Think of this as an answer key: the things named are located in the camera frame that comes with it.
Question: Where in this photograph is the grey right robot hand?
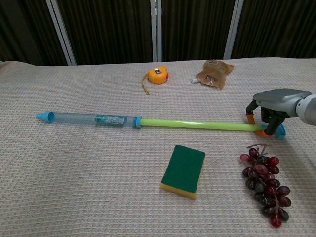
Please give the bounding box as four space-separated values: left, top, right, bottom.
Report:
245 88 312 138

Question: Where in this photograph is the green tube stick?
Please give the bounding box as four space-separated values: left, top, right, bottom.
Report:
36 111 286 142

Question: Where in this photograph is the brown spouted refill pouch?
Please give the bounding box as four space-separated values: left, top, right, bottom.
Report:
190 60 235 90

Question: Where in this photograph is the dark red grape bunch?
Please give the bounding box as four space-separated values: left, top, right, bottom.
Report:
239 143 292 229

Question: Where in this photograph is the green yellow sponge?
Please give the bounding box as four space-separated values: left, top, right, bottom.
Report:
159 144 206 201

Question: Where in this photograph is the orange tape measure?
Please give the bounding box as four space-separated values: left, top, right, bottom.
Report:
141 65 170 95

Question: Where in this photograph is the beige woven tablecloth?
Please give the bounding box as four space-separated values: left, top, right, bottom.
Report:
0 57 316 237

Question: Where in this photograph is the white screen frame post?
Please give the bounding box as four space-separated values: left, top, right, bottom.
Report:
150 0 163 63
45 0 77 66
223 0 244 60

